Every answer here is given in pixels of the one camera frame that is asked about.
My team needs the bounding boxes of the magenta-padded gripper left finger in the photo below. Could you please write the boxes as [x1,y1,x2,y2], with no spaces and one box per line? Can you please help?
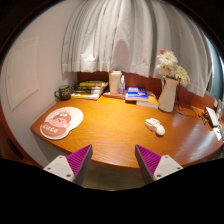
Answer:
[43,143,94,187]

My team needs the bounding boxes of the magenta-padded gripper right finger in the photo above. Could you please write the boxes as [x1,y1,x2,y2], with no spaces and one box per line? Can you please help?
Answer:
[134,143,184,185]

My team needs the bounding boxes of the white computer mouse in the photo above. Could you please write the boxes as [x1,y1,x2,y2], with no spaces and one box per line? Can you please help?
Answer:
[144,117,166,137]

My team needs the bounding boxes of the pink cartoon mouse pad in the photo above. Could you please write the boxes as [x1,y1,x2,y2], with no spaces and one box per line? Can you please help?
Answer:
[39,106,84,141]

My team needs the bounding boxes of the white paper sheet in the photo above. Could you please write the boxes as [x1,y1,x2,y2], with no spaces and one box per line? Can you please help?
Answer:
[213,126,224,142]

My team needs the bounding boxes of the flat white electronic device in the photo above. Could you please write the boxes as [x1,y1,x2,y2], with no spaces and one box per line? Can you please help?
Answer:
[203,106,221,128]

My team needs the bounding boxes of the white ceramic jug vase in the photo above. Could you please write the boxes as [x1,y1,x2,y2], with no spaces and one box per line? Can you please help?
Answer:
[157,77,180,113]

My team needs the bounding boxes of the dark green mug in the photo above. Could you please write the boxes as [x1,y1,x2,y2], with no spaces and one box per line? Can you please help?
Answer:
[54,84,73,102]

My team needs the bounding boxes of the white and yellow book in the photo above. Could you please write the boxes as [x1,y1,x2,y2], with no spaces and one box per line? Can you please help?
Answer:
[70,91,102,101]

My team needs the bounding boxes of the flat red book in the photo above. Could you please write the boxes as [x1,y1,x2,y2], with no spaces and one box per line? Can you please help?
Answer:
[102,90,127,100]

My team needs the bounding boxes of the small clear pump bottle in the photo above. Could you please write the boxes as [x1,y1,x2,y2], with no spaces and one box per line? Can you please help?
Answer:
[118,75,127,96]

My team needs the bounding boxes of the cream tumbler with lid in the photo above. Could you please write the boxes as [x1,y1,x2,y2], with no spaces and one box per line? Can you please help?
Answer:
[108,69,123,95]

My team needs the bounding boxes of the white and pink flower bouquet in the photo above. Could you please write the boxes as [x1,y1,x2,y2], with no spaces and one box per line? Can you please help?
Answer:
[155,49,191,88]

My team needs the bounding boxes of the white pleated curtain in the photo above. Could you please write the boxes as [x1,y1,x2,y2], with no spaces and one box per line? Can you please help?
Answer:
[60,0,214,98]

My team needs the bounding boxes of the black cable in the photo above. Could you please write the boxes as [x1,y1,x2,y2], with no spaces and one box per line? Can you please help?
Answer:
[175,84,205,119]

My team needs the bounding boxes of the white framed wall panel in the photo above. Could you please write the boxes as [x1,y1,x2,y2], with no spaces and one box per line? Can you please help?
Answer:
[4,36,40,111]

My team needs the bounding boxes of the glass window with frame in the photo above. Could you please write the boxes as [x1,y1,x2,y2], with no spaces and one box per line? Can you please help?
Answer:
[208,39,224,101]

